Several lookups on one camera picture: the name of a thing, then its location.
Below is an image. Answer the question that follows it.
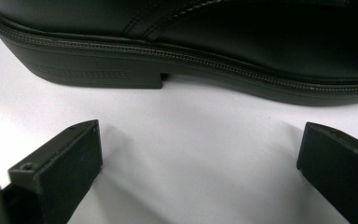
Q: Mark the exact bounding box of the black leather dress shoe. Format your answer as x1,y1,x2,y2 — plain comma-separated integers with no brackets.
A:
0,0,358,107

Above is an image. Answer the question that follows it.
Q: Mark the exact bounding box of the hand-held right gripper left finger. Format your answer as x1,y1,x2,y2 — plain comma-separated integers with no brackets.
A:
1,119,103,224

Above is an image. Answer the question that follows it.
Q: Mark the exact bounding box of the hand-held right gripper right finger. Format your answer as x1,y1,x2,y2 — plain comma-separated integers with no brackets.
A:
296,121,358,224

